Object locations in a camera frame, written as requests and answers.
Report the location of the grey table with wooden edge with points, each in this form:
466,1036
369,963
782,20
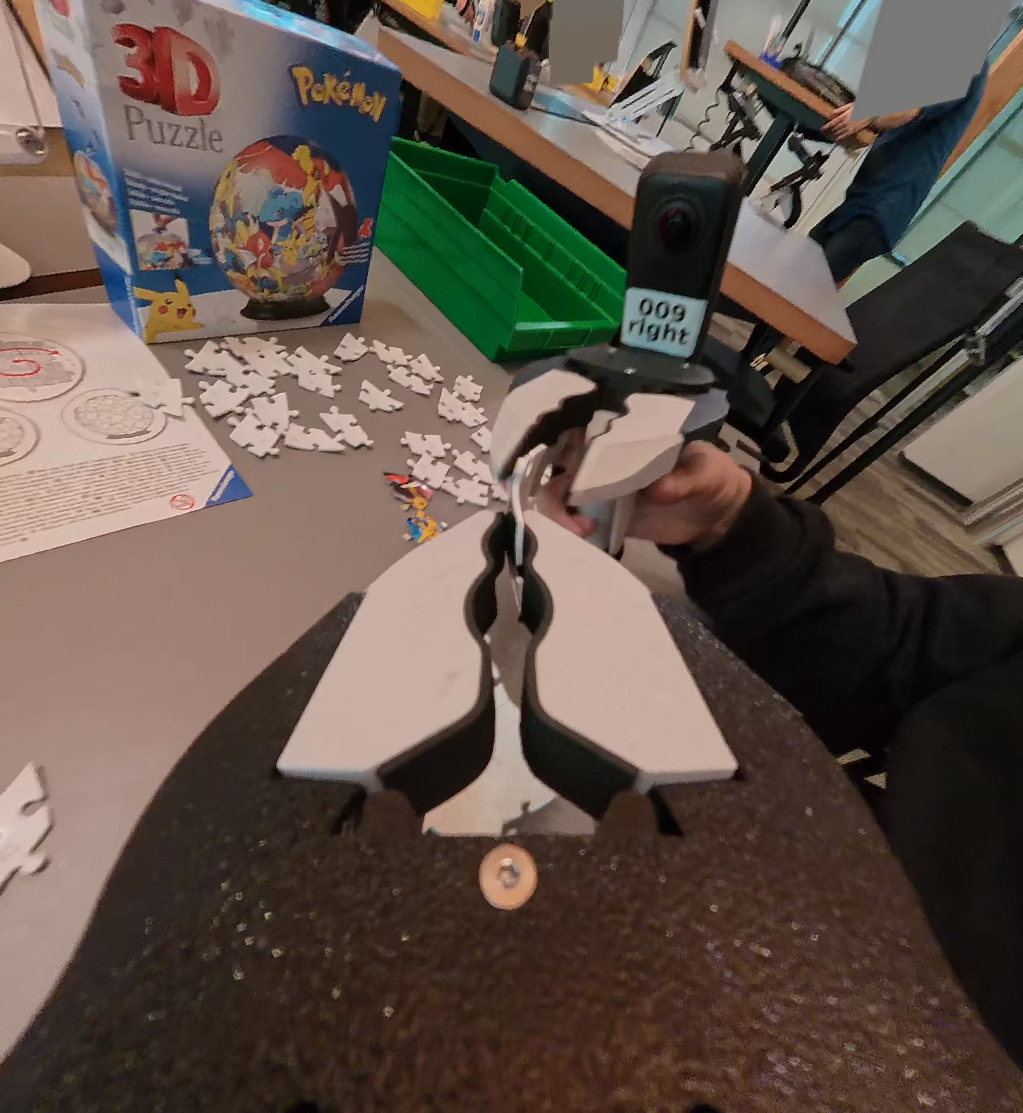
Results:
772,261

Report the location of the wooden edged desk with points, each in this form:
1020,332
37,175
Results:
772,74

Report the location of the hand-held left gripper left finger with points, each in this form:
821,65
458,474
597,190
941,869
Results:
398,678

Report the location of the blue puzzle box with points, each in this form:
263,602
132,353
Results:
216,174

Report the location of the pile of white puzzle pieces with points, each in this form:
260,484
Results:
259,426

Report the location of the white puzzle piece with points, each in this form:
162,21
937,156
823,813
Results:
525,496
3,835

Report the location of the person's right hand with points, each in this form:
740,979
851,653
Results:
694,504

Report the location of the black folding chair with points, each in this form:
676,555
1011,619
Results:
912,330

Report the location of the dark pen cup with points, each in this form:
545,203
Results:
513,78

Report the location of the printed puzzle instruction leaflet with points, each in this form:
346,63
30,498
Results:
85,469

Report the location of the colourful puzzle piece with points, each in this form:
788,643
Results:
424,529
407,489

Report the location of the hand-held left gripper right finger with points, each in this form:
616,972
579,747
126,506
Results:
624,687

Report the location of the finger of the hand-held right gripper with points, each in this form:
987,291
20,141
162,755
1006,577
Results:
642,443
529,409

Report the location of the green object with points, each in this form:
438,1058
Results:
477,252

